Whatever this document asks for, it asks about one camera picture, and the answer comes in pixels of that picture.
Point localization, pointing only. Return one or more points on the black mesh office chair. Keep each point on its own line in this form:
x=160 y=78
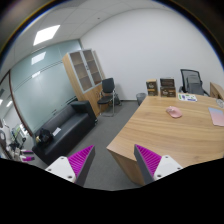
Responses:
x=192 y=83

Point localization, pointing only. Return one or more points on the black leather sofa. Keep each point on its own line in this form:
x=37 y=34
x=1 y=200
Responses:
x=74 y=122

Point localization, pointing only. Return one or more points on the white paper on sofa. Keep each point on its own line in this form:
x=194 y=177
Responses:
x=56 y=131

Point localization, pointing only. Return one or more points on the pink mouse pad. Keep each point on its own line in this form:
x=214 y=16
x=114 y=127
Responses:
x=217 y=116

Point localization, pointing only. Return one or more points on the ceiling light panel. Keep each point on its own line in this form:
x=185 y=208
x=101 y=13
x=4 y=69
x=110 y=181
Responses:
x=45 y=34

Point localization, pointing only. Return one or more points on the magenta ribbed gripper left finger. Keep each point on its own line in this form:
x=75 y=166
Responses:
x=75 y=167

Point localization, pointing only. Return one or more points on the pink computer mouse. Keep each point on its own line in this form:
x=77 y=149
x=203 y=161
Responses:
x=174 y=112

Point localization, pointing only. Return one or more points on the black visitor chair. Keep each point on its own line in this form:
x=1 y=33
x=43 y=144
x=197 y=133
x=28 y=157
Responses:
x=108 y=93

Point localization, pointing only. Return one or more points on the dark brown stacked boxes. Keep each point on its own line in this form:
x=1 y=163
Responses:
x=167 y=87

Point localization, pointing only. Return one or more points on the small brown box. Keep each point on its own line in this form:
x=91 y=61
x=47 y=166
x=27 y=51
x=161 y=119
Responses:
x=152 y=87

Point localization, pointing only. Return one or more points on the grey mesh waste bin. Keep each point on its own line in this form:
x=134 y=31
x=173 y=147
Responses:
x=140 y=97

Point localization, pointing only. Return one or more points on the white green sticker sheet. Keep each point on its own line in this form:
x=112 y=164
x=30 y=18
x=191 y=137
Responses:
x=187 y=97

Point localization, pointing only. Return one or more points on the wooden glass-door cabinet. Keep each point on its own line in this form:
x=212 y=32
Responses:
x=85 y=77

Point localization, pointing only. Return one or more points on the wooden office desk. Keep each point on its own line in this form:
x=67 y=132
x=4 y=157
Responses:
x=190 y=139

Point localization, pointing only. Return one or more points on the black bag on sofa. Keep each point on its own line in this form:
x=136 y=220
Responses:
x=44 y=137

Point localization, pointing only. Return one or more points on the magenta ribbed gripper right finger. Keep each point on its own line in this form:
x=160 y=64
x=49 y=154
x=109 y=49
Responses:
x=154 y=166

